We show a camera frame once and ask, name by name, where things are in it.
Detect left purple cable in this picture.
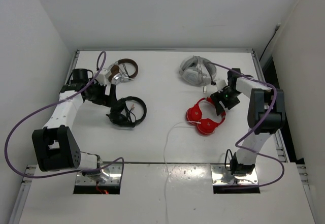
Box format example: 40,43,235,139
4,50,125,179

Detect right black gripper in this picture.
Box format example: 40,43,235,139
211,88,242,116

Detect white headphone cable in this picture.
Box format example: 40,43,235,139
163,121,203,224

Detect metal base plate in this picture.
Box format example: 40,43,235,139
75,163,122,186
210,164,258,186

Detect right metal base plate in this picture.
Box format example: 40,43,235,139
210,164,258,186

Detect black wall cable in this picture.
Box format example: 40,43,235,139
260,23,281,62

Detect black headphones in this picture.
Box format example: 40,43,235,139
106,96,147,128

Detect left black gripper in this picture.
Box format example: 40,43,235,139
86,79,118,108

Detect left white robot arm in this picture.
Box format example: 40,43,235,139
32,69,116,184

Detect red headphones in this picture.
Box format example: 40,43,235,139
185,97,226,136

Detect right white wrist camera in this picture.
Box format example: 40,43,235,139
211,79,227,91

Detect white grey headphones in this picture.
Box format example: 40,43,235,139
179,56,217,86

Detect brown silver headphones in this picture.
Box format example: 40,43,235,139
107,58,139,85

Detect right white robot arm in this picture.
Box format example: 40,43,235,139
210,68,286,176

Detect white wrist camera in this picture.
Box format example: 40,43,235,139
96,69,111,86
211,79,227,91

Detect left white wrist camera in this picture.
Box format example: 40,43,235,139
96,69,111,86

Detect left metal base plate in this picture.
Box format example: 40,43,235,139
75,163,122,186

